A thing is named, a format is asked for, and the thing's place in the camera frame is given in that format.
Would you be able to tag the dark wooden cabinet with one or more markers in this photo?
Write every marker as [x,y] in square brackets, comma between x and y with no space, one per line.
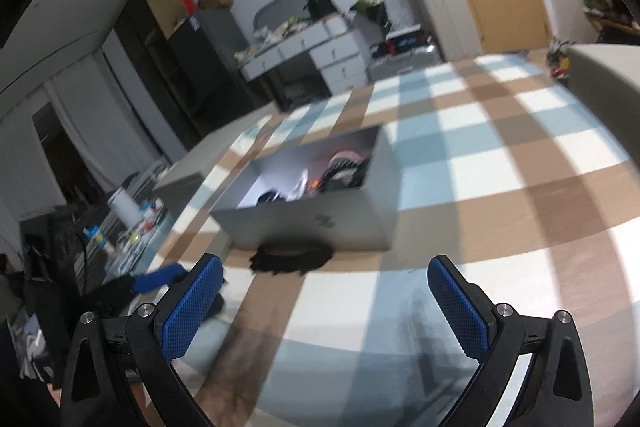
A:
[145,47]

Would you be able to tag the white paper roll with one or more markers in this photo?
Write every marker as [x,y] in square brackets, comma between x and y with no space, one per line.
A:
[124,207]

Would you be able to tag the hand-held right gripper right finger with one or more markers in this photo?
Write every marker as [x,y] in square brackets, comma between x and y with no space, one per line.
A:
[460,309]

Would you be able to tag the grey bed footboard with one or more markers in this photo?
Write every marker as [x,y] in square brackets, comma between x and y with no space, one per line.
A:
[210,152]

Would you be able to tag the pale grey cushion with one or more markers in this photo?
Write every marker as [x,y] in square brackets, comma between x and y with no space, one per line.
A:
[607,92]

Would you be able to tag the dark bag under desk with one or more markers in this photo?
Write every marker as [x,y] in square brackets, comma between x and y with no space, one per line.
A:
[302,92]

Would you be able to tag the black box with blue label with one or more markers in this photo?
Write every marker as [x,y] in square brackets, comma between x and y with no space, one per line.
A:
[407,41]

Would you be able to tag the green and black bag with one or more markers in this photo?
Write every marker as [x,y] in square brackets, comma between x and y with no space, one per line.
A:
[371,12]

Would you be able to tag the grey storage box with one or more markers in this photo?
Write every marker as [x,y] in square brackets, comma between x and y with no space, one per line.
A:
[320,219]

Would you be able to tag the grey rounded board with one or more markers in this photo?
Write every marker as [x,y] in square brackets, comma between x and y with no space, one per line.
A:
[275,9]

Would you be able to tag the silver suitcase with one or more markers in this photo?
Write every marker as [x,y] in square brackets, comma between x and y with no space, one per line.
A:
[405,62]

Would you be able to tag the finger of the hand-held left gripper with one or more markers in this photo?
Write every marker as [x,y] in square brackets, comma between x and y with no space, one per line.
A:
[157,278]

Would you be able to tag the pile of colourful toys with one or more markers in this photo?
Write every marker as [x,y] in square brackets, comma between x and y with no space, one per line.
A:
[560,59]

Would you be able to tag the white hair accessory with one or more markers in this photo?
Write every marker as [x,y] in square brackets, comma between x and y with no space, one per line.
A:
[302,184]

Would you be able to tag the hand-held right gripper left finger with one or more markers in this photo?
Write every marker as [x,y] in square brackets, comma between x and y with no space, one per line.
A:
[192,309]

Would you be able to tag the white desk with drawers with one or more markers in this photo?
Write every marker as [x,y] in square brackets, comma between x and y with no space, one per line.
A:
[325,52]

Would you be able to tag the black ruffled scrunchie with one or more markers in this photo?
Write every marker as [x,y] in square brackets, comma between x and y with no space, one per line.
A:
[290,257]

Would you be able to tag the cluttered side table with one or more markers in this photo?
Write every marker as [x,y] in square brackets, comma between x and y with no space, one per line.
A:
[130,237]

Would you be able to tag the white upright suitcase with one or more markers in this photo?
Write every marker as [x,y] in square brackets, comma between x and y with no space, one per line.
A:
[447,17]

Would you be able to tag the black refrigerator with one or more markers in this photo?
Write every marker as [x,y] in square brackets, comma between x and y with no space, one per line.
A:
[215,67]

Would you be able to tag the red container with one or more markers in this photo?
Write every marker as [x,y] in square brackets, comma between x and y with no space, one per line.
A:
[187,2]

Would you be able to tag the plaid blanket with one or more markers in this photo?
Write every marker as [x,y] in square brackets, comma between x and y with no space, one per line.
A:
[475,187]

